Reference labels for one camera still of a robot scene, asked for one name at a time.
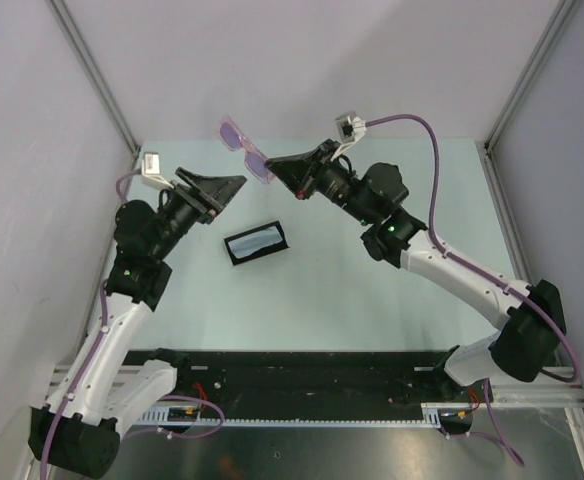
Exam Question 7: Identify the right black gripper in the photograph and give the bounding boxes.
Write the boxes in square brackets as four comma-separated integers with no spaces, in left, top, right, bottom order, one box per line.
[267,139,376,225]

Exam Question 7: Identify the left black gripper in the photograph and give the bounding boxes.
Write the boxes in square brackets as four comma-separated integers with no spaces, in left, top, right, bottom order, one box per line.
[150,167,246,261]

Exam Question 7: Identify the pink purple sunglasses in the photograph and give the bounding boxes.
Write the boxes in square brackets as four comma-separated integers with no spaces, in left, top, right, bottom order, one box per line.
[218,116,275,184]

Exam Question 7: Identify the black glasses case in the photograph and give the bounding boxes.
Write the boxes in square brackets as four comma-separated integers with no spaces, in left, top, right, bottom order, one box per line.
[223,221,289,266]

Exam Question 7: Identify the light blue cleaning cloth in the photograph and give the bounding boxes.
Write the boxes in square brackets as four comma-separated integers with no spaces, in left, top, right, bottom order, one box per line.
[228,226,282,259]

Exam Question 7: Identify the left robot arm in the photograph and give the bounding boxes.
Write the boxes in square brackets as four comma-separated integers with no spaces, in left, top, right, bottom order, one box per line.
[28,168,246,479]

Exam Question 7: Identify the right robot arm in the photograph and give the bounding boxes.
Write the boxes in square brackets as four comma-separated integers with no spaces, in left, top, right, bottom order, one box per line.
[265,140,566,401]

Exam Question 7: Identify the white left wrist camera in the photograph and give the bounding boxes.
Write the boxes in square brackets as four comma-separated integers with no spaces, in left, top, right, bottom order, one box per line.
[140,152,174,191]

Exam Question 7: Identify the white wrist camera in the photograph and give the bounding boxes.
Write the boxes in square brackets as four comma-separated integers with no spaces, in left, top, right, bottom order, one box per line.
[140,152,174,191]
[333,111,367,158]

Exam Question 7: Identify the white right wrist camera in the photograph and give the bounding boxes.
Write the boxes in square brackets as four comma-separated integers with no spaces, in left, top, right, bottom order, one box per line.
[333,111,367,158]

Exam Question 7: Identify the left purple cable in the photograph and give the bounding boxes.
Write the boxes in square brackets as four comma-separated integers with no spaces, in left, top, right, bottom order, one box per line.
[36,169,226,480]

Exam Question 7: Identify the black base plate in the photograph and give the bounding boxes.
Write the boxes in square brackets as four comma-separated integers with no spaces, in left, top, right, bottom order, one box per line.
[74,349,558,435]

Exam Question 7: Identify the left aluminium corner post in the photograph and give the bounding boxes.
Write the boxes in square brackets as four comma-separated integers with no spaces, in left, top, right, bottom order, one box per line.
[45,0,140,158]

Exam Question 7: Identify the aluminium corner post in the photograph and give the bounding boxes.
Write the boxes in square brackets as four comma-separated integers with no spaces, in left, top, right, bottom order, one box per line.
[45,0,140,158]
[483,0,582,154]

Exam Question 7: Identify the white slotted cable duct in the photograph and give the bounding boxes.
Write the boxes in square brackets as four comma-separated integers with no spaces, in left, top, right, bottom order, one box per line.
[134,405,441,429]

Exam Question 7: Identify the right aluminium corner post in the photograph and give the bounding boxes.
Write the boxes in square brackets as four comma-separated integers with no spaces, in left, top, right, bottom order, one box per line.
[483,0,582,154]

